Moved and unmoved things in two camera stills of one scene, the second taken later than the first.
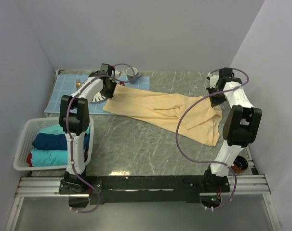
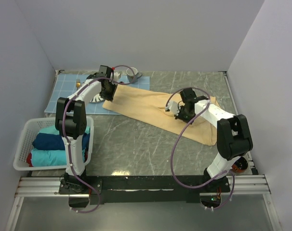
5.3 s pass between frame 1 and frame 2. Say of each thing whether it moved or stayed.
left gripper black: stayed
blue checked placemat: stayed
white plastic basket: stayed
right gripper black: moved
